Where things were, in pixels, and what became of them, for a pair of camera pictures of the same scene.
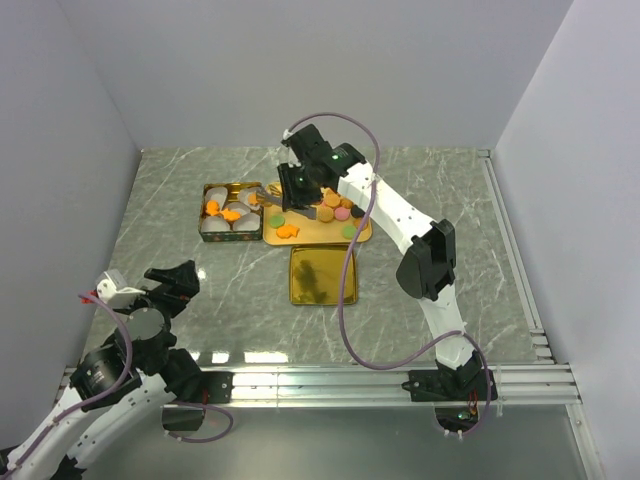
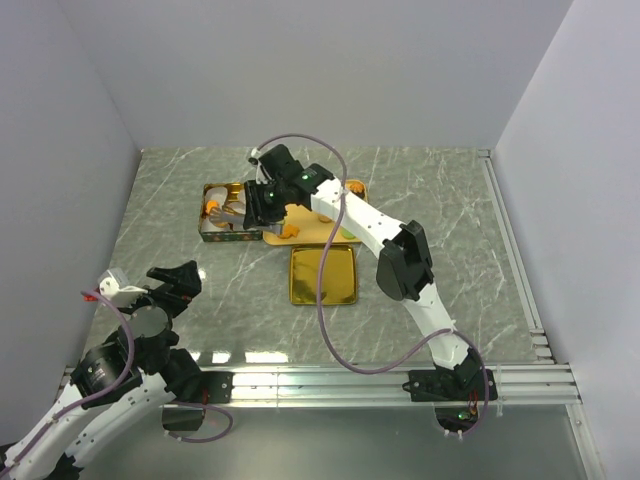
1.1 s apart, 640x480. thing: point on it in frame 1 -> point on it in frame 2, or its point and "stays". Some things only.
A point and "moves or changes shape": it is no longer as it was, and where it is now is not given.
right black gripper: x=291 y=198 -> x=255 y=213
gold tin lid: x=316 y=275 stays
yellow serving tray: x=311 y=230 stays
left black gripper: x=178 y=286 stays
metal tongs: x=310 y=212 moves or changes shape
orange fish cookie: x=212 y=207 stays
